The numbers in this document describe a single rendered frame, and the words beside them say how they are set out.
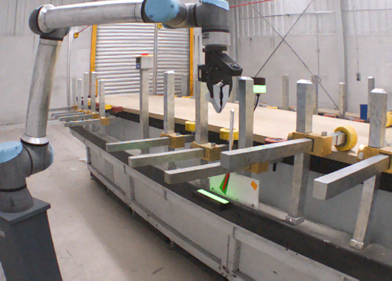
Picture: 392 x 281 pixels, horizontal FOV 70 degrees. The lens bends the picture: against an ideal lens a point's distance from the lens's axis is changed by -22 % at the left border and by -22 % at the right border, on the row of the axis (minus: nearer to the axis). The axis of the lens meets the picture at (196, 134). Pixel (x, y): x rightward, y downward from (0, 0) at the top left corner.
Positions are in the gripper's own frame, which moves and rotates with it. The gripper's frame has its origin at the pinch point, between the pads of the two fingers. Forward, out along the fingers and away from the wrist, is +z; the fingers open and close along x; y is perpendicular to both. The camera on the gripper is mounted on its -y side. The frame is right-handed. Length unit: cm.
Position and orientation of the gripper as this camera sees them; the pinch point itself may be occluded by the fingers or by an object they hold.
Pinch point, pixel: (220, 109)
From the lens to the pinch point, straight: 108.4
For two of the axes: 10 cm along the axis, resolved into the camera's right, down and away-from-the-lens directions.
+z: 0.0, 9.9, 1.7
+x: -8.4, 0.9, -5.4
